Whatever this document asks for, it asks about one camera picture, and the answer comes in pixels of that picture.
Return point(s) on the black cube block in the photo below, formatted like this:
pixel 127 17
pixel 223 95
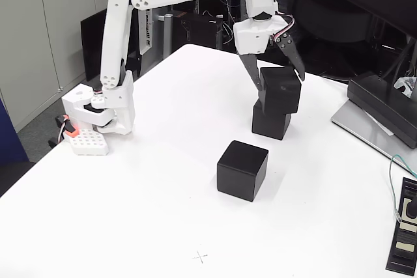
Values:
pixel 270 126
pixel 241 170
pixel 281 92

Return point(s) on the plastic wrapped bin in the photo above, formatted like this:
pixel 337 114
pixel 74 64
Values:
pixel 282 1

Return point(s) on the grey metal post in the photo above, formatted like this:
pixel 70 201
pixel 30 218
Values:
pixel 167 30

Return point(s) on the crumpled white plastic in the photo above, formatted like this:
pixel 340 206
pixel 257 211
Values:
pixel 405 84

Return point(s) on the black office chair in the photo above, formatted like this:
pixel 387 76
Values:
pixel 325 17

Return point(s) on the orange table clamp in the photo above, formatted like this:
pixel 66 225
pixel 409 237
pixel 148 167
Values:
pixel 71 132

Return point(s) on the grey wall cabinet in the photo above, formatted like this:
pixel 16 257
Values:
pixel 26 14

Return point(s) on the blue partition panel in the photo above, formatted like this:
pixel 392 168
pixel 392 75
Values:
pixel 9 138

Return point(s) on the black dock box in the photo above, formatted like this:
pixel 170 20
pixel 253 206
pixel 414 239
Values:
pixel 381 102

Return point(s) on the silver monitor stand base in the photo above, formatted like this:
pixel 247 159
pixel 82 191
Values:
pixel 361 128

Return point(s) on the black equipment box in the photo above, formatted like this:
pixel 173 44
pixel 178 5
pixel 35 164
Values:
pixel 198 30

